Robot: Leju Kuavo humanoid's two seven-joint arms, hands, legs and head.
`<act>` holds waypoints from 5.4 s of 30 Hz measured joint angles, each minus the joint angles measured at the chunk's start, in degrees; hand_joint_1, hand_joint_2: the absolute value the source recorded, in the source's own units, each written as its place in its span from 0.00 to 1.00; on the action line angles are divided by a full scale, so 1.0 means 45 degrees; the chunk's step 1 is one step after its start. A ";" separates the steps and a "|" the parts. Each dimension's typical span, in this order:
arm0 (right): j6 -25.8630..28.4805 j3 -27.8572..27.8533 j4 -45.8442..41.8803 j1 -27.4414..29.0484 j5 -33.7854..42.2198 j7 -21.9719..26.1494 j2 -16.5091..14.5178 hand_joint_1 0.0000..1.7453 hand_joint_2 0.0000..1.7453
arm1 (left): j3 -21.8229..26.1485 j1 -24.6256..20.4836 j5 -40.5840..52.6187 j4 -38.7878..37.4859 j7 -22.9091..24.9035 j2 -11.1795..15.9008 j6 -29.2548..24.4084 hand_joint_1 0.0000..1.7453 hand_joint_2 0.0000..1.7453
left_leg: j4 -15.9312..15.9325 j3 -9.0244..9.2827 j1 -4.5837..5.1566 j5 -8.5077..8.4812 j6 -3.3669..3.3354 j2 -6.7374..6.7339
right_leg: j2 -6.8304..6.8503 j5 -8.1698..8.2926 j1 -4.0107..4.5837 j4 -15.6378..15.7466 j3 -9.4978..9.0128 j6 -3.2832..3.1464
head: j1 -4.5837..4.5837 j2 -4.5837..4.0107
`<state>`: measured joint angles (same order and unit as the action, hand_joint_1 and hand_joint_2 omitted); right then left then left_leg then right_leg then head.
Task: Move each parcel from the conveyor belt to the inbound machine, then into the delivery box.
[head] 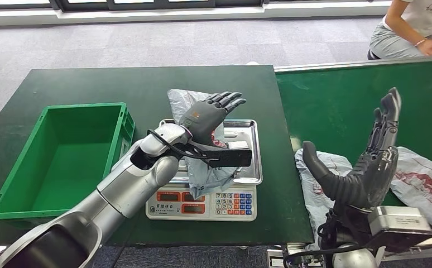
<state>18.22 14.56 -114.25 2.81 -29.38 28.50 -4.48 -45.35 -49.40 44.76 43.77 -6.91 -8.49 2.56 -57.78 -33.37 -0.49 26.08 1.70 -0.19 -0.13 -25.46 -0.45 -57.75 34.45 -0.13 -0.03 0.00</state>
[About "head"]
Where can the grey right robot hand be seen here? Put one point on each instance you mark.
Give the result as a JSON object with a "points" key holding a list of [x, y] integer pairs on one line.
{"points": [[364, 185]]}

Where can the person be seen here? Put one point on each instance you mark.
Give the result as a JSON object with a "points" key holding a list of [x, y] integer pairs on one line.
{"points": [[415, 18]]}

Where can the steel weighing tray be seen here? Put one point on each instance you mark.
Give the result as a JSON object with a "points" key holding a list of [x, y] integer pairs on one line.
{"points": [[255, 133]]}

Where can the green plastic crate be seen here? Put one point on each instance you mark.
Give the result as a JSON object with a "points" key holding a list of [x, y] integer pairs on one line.
{"points": [[64, 166]]}

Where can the green conveyor belt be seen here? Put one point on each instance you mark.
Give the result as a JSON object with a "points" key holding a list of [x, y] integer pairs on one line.
{"points": [[330, 107]]}

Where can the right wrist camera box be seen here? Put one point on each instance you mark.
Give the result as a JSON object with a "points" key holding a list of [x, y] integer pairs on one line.
{"points": [[401, 223]]}

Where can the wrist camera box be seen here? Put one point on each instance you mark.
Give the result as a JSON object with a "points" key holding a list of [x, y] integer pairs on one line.
{"points": [[234, 157], [401, 223]]}

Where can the grey plastic parcel bag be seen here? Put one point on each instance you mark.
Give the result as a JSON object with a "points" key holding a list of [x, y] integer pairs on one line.
{"points": [[181, 101], [423, 174], [312, 196]]}

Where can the white electronic scale body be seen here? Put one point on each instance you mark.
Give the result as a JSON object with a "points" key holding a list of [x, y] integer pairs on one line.
{"points": [[209, 205]]}

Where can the dark green table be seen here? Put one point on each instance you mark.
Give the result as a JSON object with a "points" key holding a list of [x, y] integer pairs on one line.
{"points": [[90, 85]]}

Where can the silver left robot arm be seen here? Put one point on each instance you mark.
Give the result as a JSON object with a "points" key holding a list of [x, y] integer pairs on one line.
{"points": [[127, 192]]}

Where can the dark window frame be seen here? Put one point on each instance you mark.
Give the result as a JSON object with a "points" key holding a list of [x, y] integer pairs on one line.
{"points": [[157, 4]]}

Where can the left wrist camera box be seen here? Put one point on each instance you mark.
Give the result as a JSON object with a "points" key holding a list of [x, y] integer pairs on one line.
{"points": [[234, 157]]}

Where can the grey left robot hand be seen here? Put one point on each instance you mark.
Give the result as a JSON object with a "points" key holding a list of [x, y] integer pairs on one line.
{"points": [[205, 118]]}

